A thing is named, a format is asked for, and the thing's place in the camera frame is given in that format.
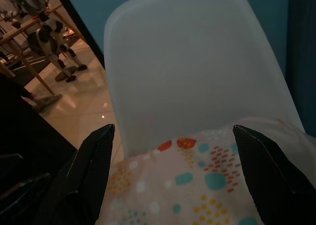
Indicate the black door frame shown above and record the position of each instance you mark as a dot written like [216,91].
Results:
[81,27]

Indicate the white plastic shell chair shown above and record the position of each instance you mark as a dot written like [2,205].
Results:
[185,62]

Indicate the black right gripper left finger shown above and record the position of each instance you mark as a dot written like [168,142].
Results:
[81,180]

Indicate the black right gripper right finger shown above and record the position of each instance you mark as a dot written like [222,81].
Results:
[271,185]

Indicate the light wooden frame table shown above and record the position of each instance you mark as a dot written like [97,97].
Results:
[29,66]

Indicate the black cabinet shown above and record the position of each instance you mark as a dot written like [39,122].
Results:
[37,126]

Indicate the pink dotted pattern pillow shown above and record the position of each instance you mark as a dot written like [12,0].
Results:
[172,185]

